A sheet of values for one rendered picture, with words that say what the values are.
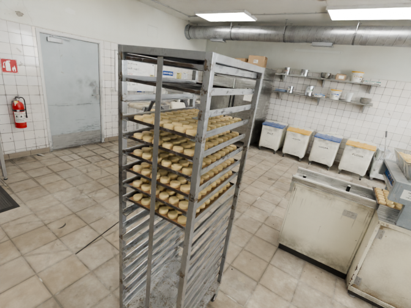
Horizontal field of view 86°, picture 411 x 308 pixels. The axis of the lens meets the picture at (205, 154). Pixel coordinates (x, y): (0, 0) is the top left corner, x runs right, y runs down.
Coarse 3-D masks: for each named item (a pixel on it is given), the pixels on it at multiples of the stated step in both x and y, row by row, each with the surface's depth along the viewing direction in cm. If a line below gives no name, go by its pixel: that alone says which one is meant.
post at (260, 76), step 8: (256, 80) 131; (256, 88) 132; (256, 96) 133; (256, 104) 135; (248, 120) 139; (248, 128) 140; (248, 136) 141; (248, 144) 144; (240, 160) 148; (240, 168) 149; (240, 176) 151; (240, 184) 154; (232, 208) 160; (232, 216) 162; (232, 224) 166; (224, 248) 173; (224, 256) 174; (224, 264) 179
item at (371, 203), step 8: (296, 176) 223; (304, 184) 220; (312, 184) 216; (320, 184) 212; (328, 192) 210; (336, 192) 206; (344, 192) 202; (352, 200) 201; (360, 200) 197; (368, 200) 194; (376, 208) 192
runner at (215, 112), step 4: (248, 104) 131; (224, 108) 104; (228, 108) 108; (232, 108) 112; (236, 108) 117; (240, 108) 122; (244, 108) 127; (248, 108) 133; (212, 112) 95; (216, 112) 98; (220, 112) 101; (224, 112) 105; (228, 112) 109; (232, 112) 114; (212, 116) 96
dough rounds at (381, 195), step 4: (376, 188) 214; (376, 192) 209; (380, 192) 205; (384, 192) 207; (388, 192) 210; (380, 196) 198; (384, 196) 202; (380, 200) 190; (384, 200) 192; (388, 200) 192; (384, 204) 187; (388, 204) 186; (392, 204) 186; (396, 204) 188; (400, 204) 188; (396, 208) 184; (400, 208) 182
